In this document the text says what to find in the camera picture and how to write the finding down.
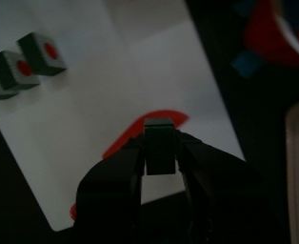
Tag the blue toy block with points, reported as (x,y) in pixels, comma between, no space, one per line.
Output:
(247,63)

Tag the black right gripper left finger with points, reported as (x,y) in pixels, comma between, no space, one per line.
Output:
(108,190)

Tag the white cutting board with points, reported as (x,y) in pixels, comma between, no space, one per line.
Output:
(113,79)

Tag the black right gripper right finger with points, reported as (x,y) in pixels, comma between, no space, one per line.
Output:
(227,197)

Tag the red toy knife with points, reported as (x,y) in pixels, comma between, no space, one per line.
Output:
(132,132)

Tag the red toy cup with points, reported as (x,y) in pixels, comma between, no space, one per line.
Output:
(265,38)

